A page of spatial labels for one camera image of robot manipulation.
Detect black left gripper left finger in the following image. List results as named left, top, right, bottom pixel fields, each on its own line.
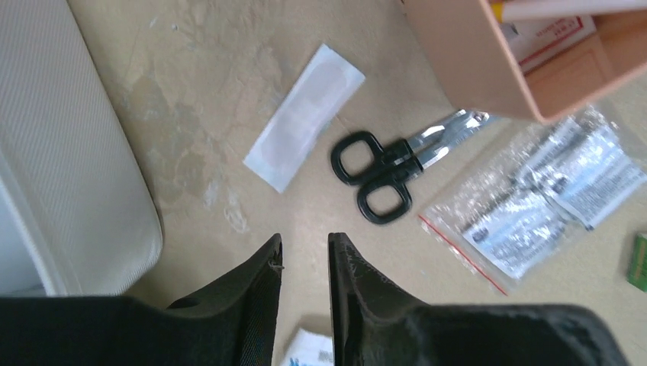
left=1, top=234, right=282, bottom=365

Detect yellow white marker pen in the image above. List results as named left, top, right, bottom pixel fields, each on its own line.
left=490, top=0, right=646, bottom=23

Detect small green box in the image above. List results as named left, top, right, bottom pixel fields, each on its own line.
left=626, top=233, right=646, bottom=293

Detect red white card box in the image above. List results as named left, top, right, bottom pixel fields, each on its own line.
left=500, top=16, right=597, bottom=73

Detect white blue mask packet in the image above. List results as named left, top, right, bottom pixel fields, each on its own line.
left=280, top=329, right=334, bottom=366

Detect grey open medicine case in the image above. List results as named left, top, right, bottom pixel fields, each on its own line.
left=1, top=1, right=163, bottom=297

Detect peach plastic desk organizer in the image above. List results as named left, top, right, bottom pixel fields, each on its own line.
left=401, top=1, right=646, bottom=122

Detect white plaster packet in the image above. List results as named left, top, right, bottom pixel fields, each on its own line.
left=243, top=43, right=365, bottom=193

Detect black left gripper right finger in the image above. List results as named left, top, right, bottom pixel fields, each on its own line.
left=328, top=233, right=627, bottom=365

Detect black handled scissors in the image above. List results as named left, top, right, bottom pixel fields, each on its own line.
left=330, top=109, right=502, bottom=226

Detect clear bag of sachets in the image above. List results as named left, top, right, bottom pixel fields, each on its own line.
left=419, top=104, right=646, bottom=294

